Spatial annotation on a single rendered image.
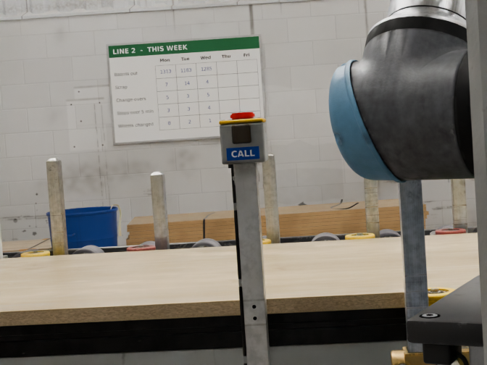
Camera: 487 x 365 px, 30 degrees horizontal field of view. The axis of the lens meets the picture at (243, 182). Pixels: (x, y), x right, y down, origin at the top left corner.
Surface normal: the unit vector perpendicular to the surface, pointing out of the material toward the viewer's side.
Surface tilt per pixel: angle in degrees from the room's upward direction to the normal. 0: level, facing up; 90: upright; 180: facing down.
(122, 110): 90
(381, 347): 90
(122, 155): 90
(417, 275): 90
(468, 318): 0
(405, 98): 75
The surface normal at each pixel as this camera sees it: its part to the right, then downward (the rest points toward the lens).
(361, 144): -0.54, 0.48
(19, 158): 0.01, 0.05
